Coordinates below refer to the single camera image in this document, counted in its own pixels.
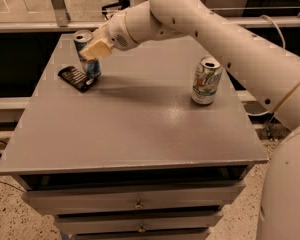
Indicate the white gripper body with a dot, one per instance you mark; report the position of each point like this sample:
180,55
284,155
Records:
117,33

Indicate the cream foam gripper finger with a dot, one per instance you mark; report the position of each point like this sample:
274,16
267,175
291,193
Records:
96,49

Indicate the red bull can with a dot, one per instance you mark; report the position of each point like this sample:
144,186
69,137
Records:
81,39

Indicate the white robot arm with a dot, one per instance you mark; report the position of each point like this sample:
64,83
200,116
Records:
270,73

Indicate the black rxbar chocolate bar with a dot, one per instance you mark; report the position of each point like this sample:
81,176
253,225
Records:
76,78

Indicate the white green 7up can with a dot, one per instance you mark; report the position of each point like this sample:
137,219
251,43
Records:
206,80

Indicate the grey metal railing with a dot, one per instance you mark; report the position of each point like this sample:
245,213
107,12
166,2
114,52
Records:
70,15

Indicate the grey drawer cabinet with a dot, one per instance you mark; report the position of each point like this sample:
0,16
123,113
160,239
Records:
86,158

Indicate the top drawer knob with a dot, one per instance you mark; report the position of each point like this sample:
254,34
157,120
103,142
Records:
138,205

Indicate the drawer knob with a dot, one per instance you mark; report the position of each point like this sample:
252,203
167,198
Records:
141,229
138,205

